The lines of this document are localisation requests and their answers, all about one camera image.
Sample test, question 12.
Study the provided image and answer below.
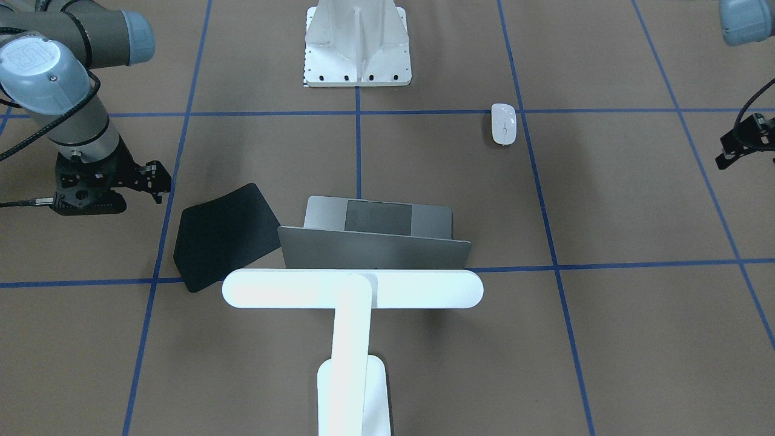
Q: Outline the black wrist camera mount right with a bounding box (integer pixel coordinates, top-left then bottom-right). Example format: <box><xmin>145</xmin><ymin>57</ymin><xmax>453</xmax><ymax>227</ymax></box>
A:
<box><xmin>49</xmin><ymin>174</ymin><xmax>127</xmax><ymax>216</ymax></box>

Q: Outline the grey laptop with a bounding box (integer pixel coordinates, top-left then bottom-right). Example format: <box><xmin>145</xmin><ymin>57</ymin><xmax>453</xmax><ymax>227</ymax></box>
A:
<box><xmin>279</xmin><ymin>196</ymin><xmax>472</xmax><ymax>269</ymax></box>

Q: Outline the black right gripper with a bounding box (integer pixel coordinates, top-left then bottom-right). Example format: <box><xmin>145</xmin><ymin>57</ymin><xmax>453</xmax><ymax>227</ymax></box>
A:
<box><xmin>56</xmin><ymin>136</ymin><xmax>173</xmax><ymax>204</ymax></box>

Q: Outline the white desk lamp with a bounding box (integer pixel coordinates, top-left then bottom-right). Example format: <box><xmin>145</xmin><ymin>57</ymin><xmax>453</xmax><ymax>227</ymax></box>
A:
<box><xmin>222</xmin><ymin>269</ymin><xmax>484</xmax><ymax>435</ymax></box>

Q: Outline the white pedestal column base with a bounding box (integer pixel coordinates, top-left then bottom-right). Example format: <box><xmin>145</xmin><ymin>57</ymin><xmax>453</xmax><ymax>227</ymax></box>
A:
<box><xmin>303</xmin><ymin>1</ymin><xmax>412</xmax><ymax>87</ymax></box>

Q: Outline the white computer mouse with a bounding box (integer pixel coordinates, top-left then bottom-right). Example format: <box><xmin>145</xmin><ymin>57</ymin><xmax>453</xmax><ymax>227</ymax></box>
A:
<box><xmin>490</xmin><ymin>103</ymin><xmax>518</xmax><ymax>146</ymax></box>

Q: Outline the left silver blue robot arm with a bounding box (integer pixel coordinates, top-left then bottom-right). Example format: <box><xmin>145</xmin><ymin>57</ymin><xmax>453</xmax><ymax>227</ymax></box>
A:
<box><xmin>715</xmin><ymin>1</ymin><xmax>774</xmax><ymax>170</ymax></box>

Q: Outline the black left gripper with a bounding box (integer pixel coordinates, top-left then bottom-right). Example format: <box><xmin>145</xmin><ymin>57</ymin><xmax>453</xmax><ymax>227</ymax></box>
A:
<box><xmin>715</xmin><ymin>114</ymin><xmax>774</xmax><ymax>170</ymax></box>

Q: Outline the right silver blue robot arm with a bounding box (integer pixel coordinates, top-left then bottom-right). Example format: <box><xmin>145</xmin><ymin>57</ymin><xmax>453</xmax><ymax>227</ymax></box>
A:
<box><xmin>1</xmin><ymin>1</ymin><xmax>172</xmax><ymax>216</ymax></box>

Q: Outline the black mouse pad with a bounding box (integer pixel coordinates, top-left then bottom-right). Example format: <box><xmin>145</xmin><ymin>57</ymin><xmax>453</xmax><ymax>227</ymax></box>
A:
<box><xmin>173</xmin><ymin>183</ymin><xmax>280</xmax><ymax>293</ymax></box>

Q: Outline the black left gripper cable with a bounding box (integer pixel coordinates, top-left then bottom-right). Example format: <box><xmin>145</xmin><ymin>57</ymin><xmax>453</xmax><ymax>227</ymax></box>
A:
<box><xmin>733</xmin><ymin>76</ymin><xmax>775</xmax><ymax>137</ymax></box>

